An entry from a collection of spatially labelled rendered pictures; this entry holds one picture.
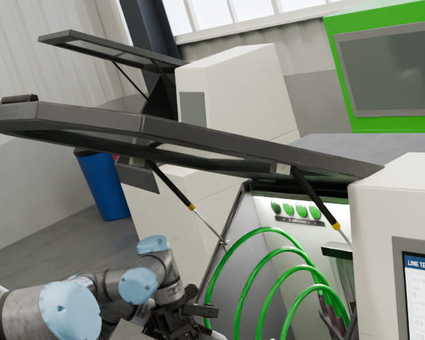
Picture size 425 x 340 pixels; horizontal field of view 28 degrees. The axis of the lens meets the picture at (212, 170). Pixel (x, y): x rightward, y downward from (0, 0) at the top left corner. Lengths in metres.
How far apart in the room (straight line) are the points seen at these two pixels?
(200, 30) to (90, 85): 1.76
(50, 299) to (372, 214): 0.80
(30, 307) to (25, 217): 7.64
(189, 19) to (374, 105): 3.55
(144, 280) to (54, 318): 0.40
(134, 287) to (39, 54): 7.55
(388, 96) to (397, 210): 3.21
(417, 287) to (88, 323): 0.74
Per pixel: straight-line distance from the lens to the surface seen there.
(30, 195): 9.15
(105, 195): 8.47
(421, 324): 1.91
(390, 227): 1.92
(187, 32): 8.49
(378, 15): 4.96
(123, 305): 2.14
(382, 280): 1.97
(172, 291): 1.97
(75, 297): 1.51
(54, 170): 9.28
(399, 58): 4.92
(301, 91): 7.56
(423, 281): 1.88
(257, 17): 7.75
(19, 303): 1.53
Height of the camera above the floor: 2.12
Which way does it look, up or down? 13 degrees down
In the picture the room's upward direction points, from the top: 17 degrees counter-clockwise
